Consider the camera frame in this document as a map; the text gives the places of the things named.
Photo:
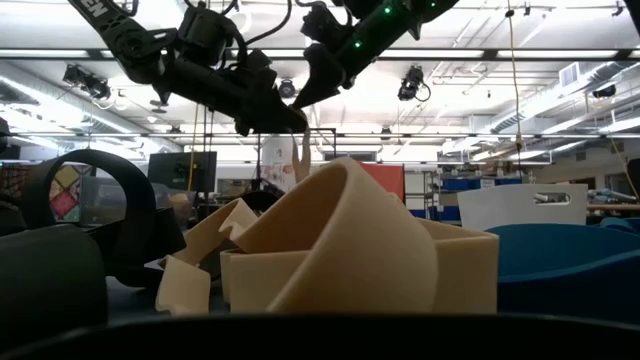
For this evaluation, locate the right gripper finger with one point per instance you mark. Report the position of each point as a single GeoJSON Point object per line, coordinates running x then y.
{"type": "Point", "coordinates": [322, 75]}

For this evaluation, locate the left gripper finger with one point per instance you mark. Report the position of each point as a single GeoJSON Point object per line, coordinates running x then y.
{"type": "Point", "coordinates": [280, 122]}

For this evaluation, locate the tan rubber band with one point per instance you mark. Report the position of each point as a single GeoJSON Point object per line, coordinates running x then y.
{"type": "Point", "coordinates": [465, 275]}
{"type": "Point", "coordinates": [182, 290]}
{"type": "Point", "coordinates": [306, 155]}
{"type": "Point", "coordinates": [380, 250]}

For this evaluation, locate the black rubber band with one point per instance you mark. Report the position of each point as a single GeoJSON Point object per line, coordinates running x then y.
{"type": "Point", "coordinates": [135, 185]}

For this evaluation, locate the white plastic basket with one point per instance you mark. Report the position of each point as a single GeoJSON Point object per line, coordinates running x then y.
{"type": "Point", "coordinates": [500, 210]}

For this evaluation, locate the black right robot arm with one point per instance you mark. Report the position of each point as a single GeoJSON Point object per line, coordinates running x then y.
{"type": "Point", "coordinates": [400, 15]}

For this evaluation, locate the white cylinder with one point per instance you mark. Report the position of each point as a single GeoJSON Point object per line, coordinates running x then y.
{"type": "Point", "coordinates": [277, 150]}

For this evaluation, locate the floral cloth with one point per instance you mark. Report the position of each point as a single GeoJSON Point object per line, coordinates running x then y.
{"type": "Point", "coordinates": [275, 175]}

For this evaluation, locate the black monitor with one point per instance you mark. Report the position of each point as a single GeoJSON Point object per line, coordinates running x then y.
{"type": "Point", "coordinates": [180, 170]}

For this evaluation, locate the orange cloth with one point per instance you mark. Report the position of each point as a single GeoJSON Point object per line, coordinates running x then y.
{"type": "Point", "coordinates": [387, 180]}

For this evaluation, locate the blue storage bin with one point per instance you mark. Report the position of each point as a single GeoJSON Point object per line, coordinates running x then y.
{"type": "Point", "coordinates": [460, 184]}
{"type": "Point", "coordinates": [440, 214]}

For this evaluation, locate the colourful patchwork quilt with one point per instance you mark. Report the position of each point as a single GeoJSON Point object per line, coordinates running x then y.
{"type": "Point", "coordinates": [65, 200]}

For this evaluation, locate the white air vent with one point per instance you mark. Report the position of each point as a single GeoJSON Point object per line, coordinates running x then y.
{"type": "Point", "coordinates": [570, 75]}

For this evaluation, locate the dark round blurred object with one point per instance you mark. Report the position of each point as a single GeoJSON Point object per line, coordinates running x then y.
{"type": "Point", "coordinates": [50, 285]}

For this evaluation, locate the black metal frame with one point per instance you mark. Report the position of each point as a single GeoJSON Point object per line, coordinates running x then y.
{"type": "Point", "coordinates": [322, 129]}

